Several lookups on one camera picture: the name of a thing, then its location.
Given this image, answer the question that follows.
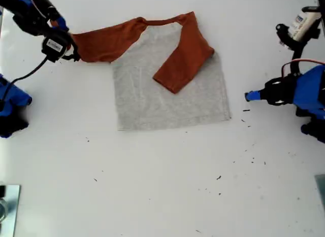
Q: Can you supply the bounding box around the black camera mount stalk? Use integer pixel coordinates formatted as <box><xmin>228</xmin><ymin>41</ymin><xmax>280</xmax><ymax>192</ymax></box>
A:
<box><xmin>275</xmin><ymin>23</ymin><xmax>320</xmax><ymax>75</ymax></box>
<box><xmin>60</xmin><ymin>41</ymin><xmax>81</xmax><ymax>63</ymax></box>

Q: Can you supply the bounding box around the grey t-shirt with orange sleeves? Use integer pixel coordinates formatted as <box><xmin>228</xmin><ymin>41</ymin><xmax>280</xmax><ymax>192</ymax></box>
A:
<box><xmin>72</xmin><ymin>11</ymin><xmax>232</xmax><ymax>132</ymax></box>

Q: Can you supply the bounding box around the red and white wire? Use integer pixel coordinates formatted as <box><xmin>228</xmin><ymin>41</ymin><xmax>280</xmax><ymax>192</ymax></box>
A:
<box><xmin>27</xmin><ymin>0</ymin><xmax>49</xmax><ymax>19</ymax></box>

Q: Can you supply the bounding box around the black camera cable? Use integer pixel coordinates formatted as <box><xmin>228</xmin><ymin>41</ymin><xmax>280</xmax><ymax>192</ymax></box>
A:
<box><xmin>0</xmin><ymin>56</ymin><xmax>49</xmax><ymax>108</ymax></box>
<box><xmin>302</xmin><ymin>0</ymin><xmax>321</xmax><ymax>19</ymax></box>

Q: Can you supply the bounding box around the large steel plate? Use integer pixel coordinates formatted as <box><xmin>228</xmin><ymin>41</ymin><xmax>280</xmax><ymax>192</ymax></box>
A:
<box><xmin>0</xmin><ymin>185</ymin><xmax>21</xmax><ymax>237</ymax></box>

